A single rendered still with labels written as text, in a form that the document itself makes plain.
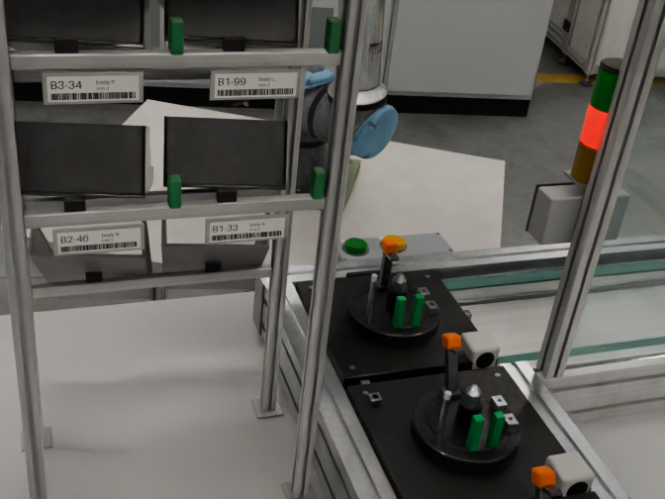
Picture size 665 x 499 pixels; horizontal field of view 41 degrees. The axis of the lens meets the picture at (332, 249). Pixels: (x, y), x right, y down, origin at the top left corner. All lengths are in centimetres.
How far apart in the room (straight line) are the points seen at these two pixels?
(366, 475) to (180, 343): 46
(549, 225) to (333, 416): 38
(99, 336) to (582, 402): 76
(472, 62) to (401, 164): 255
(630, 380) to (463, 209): 66
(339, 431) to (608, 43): 448
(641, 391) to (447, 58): 327
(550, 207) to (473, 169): 94
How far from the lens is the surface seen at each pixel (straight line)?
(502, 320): 152
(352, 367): 126
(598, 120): 118
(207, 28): 90
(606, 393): 143
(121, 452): 129
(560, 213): 121
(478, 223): 191
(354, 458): 115
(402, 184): 201
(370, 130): 173
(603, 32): 541
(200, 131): 96
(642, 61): 113
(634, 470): 140
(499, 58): 465
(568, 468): 117
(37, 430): 106
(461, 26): 453
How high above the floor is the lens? 176
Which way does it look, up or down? 31 degrees down
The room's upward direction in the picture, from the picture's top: 7 degrees clockwise
